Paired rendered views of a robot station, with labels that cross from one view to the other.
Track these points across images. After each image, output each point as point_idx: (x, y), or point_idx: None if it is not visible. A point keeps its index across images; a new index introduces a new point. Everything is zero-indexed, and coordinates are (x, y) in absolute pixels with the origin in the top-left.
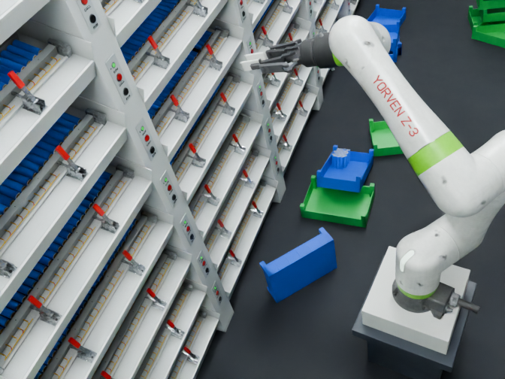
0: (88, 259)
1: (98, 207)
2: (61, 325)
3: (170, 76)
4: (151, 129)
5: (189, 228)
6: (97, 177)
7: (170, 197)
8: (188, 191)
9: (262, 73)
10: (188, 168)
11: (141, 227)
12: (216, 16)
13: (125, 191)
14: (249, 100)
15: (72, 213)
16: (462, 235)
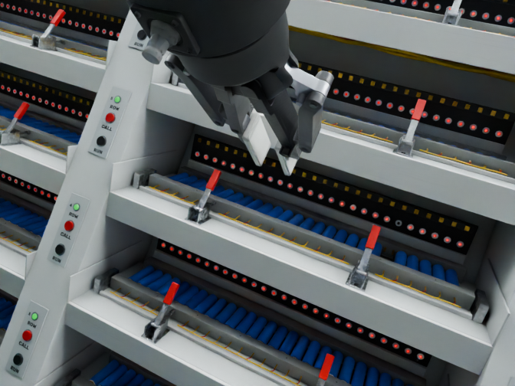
0: None
1: (23, 106)
2: None
3: (228, 127)
4: (126, 122)
5: (27, 338)
6: (43, 70)
7: (58, 241)
8: (89, 309)
9: (214, 122)
10: (145, 315)
11: (37, 244)
12: (500, 273)
13: (60, 159)
14: None
15: (1, 60)
16: None
